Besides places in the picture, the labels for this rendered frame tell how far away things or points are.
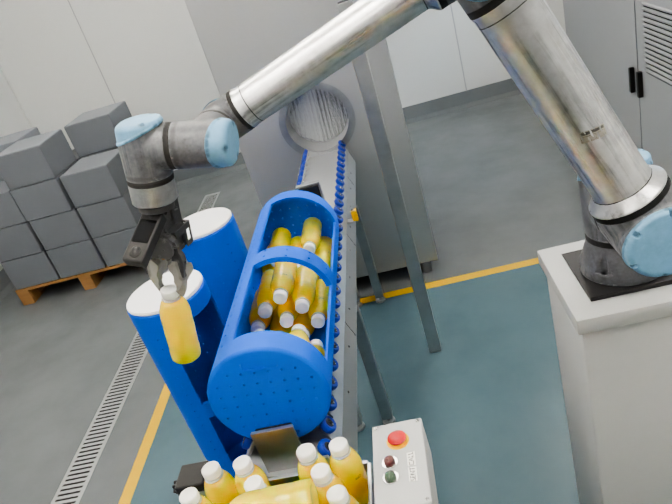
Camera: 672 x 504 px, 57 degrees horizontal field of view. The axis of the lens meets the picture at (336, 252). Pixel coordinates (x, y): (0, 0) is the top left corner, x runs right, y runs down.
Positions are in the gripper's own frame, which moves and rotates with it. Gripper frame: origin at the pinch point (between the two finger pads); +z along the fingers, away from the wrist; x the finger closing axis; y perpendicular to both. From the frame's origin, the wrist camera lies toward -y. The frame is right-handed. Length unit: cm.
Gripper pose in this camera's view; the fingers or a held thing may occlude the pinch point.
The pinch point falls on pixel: (170, 291)
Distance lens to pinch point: 136.5
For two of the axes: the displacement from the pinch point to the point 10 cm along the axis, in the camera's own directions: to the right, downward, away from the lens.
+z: 0.7, 8.7, 4.9
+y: 2.9, -4.8, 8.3
